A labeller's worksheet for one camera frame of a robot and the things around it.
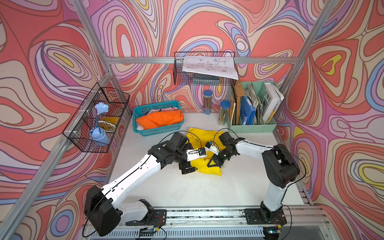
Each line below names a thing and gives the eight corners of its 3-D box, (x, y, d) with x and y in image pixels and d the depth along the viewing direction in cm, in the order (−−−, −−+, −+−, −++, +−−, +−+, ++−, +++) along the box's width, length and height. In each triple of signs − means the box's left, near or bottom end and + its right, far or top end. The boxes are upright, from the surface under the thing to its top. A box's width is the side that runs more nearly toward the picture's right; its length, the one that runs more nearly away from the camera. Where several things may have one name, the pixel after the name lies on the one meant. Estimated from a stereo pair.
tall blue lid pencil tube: (203, 115, 122) (204, 97, 107) (202, 108, 128) (203, 89, 114) (210, 115, 122) (213, 97, 107) (209, 108, 128) (211, 89, 114)
